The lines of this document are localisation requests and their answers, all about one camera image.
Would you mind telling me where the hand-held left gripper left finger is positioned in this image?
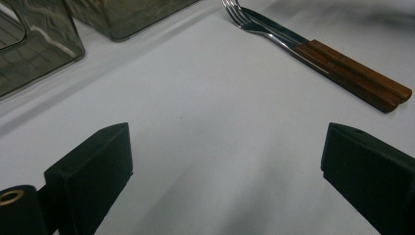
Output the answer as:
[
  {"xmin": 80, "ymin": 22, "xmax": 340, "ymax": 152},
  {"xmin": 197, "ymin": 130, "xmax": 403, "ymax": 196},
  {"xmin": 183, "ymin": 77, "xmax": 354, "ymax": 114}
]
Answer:
[{"xmin": 43, "ymin": 121, "xmax": 135, "ymax": 235}]

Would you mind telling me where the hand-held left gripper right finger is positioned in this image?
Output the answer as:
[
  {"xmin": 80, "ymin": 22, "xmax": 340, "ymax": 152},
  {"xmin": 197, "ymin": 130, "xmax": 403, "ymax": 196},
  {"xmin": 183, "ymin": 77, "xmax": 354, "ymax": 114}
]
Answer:
[{"xmin": 320, "ymin": 121, "xmax": 415, "ymax": 235}]

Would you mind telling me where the wooden-handled metal fork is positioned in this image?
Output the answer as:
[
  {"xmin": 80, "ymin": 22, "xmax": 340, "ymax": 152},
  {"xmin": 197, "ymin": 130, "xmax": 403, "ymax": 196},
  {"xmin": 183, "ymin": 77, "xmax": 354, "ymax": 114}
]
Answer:
[{"xmin": 220, "ymin": 0, "xmax": 400, "ymax": 115}]

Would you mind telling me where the wooden-handled metal knife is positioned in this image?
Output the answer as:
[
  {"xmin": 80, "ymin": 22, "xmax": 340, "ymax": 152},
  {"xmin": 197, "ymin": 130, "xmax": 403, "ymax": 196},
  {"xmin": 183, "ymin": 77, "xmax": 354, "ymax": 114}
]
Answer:
[{"xmin": 239, "ymin": 5, "xmax": 413, "ymax": 105}]

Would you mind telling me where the translucent grey plastic bin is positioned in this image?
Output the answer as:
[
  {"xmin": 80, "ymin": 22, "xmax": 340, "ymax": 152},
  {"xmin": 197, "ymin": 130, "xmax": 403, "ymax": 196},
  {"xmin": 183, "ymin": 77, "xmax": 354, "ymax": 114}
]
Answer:
[
  {"xmin": 0, "ymin": 0, "xmax": 86, "ymax": 100},
  {"xmin": 63, "ymin": 0, "xmax": 201, "ymax": 42}
]

